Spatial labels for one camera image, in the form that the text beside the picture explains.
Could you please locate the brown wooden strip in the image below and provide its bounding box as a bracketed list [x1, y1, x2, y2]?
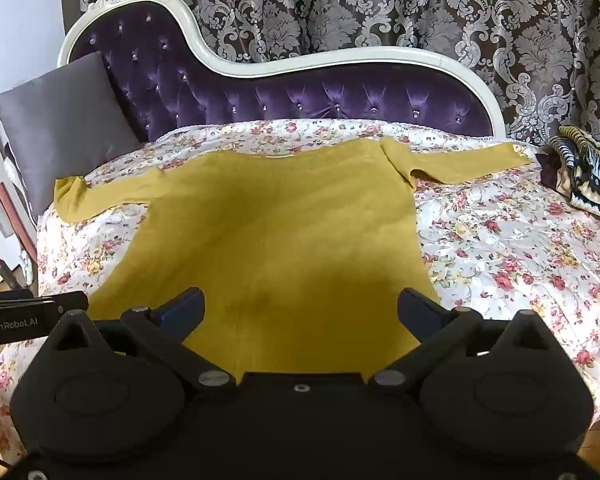
[0, 182, 38, 266]

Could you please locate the floral bedspread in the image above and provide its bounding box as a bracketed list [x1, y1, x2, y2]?
[0, 117, 600, 461]

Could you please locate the mustard yellow sweater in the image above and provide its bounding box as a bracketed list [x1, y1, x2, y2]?
[54, 137, 533, 383]

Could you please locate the dark cloth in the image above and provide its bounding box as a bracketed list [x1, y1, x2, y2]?
[536, 147, 573, 198]

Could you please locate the purple tufted velvet headboard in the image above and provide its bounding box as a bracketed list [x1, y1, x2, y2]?
[56, 0, 506, 143]

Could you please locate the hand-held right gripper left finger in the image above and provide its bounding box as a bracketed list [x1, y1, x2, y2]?
[45, 287, 237, 392]

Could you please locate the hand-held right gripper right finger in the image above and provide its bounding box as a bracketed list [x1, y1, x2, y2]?
[367, 287, 556, 393]

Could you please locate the striped knitted blanket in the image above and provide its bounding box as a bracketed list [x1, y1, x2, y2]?
[550, 124, 600, 226]

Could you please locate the brown damask curtain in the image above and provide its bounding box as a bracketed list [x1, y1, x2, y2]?
[77, 0, 600, 148]

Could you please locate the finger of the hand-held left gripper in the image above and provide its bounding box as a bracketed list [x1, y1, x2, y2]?
[32, 291, 89, 315]

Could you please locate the grey cushion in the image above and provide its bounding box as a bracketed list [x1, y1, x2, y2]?
[0, 51, 143, 218]

